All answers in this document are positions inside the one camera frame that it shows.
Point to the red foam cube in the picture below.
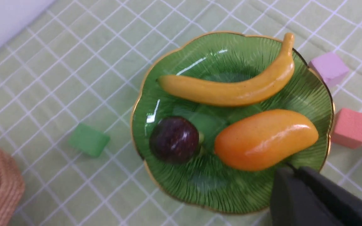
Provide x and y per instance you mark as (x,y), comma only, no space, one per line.
(347,130)

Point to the green foam cube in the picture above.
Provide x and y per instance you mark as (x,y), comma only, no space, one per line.
(88,140)

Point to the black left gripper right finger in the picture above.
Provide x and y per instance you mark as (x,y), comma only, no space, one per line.
(345,206)

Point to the green checkered tablecloth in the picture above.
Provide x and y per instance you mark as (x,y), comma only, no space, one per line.
(83,61)

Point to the green glass leaf plate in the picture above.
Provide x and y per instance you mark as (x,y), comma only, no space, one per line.
(226,57)

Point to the pink foam cube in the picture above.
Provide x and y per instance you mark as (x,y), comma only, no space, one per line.
(330,67)

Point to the dark purple toy mangosteen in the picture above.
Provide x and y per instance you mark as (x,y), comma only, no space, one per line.
(175,140)

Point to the orange toy mango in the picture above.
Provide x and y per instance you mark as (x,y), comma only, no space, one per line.
(264,139)

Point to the yellow toy banana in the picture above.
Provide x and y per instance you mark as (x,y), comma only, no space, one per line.
(263,86)

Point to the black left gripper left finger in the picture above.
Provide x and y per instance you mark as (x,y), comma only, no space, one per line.
(293,203)

